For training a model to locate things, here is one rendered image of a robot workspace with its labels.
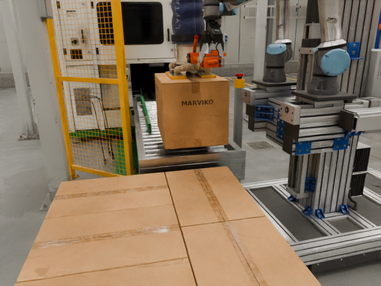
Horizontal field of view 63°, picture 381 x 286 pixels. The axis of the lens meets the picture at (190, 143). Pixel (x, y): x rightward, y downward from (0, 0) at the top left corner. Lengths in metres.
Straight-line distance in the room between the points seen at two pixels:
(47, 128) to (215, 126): 1.38
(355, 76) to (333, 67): 0.52
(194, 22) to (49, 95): 1.25
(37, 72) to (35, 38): 0.24
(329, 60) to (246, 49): 10.26
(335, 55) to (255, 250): 0.88
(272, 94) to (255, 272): 1.22
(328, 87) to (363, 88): 0.43
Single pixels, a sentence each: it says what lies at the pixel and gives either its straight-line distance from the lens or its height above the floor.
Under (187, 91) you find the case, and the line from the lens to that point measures 1.82.
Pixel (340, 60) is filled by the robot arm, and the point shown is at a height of 1.21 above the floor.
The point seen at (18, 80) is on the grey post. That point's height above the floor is 0.81.
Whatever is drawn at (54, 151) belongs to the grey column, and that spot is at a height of 0.47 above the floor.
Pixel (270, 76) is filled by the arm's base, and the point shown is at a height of 1.08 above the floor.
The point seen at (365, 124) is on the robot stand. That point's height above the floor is 0.91.
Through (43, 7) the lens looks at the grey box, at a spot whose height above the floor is 1.53.
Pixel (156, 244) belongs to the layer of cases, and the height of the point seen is 0.54.
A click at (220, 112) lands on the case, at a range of 1.89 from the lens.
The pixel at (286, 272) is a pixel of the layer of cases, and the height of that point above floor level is 0.54.
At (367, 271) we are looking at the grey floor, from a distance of 2.22.
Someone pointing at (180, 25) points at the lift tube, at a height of 1.39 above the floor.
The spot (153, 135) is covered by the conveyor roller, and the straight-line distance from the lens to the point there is 2.61.
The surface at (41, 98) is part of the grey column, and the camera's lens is 2.63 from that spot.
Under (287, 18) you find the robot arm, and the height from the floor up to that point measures 1.42.
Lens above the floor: 1.31
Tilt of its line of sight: 19 degrees down
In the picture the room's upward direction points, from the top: 1 degrees counter-clockwise
